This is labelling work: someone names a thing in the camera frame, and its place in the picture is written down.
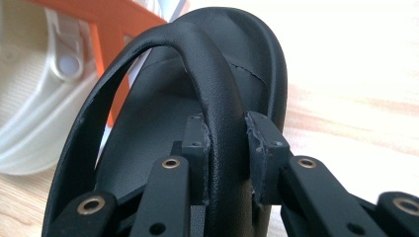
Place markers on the black flip-flop sandal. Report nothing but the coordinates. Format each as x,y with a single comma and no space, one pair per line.
224,98

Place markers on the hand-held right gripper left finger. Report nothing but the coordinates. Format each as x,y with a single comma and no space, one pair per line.
197,158

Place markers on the white shoe rack orange legs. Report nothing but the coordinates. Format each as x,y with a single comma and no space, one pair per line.
108,19

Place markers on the cream clog shoe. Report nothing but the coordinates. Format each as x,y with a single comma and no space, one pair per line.
33,131

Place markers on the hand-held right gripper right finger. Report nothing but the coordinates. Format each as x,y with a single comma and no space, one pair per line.
267,158

